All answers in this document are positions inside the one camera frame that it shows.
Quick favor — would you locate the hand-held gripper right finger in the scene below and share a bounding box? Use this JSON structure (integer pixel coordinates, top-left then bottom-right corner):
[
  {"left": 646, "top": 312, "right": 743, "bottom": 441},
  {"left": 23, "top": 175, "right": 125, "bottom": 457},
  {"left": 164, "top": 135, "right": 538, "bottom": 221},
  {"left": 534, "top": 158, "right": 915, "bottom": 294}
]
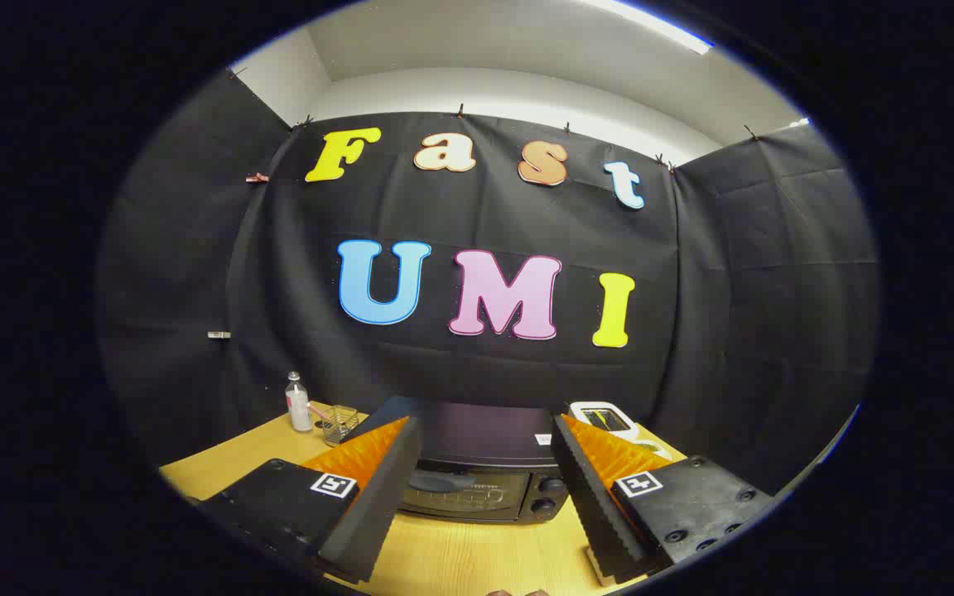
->
[{"left": 550, "top": 414, "right": 776, "bottom": 587}]

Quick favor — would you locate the black toaster oven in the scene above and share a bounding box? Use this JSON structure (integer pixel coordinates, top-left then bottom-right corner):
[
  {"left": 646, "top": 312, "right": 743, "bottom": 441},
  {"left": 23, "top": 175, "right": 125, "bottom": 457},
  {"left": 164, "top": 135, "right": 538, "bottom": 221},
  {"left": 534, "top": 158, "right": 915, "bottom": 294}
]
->
[{"left": 343, "top": 396, "right": 571, "bottom": 525}]

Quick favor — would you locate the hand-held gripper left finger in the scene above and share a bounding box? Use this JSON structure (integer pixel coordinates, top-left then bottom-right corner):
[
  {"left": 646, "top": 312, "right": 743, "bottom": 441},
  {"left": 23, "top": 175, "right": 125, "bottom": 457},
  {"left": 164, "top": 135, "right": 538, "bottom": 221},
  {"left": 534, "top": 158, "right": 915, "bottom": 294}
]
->
[{"left": 195, "top": 416, "right": 424, "bottom": 584}]

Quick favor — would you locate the clear glass cup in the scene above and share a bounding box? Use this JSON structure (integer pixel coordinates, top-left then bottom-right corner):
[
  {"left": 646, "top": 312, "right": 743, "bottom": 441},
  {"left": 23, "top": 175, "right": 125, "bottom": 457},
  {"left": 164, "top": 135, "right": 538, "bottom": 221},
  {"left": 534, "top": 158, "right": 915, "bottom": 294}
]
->
[{"left": 324, "top": 405, "right": 362, "bottom": 448}]

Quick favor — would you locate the small clear plastic bottle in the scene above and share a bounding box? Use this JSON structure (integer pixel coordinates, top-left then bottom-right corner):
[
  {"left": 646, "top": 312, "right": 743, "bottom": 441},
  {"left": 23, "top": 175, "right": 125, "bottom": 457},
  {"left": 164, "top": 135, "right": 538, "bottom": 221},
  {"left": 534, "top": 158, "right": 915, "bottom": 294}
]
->
[{"left": 285, "top": 372, "right": 314, "bottom": 433}]

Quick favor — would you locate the white toaster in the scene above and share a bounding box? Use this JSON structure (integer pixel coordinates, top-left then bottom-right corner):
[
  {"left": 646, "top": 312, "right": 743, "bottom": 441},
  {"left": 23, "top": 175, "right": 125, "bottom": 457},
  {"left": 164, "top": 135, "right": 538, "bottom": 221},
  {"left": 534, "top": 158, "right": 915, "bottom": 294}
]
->
[{"left": 568, "top": 401, "right": 639, "bottom": 441}]

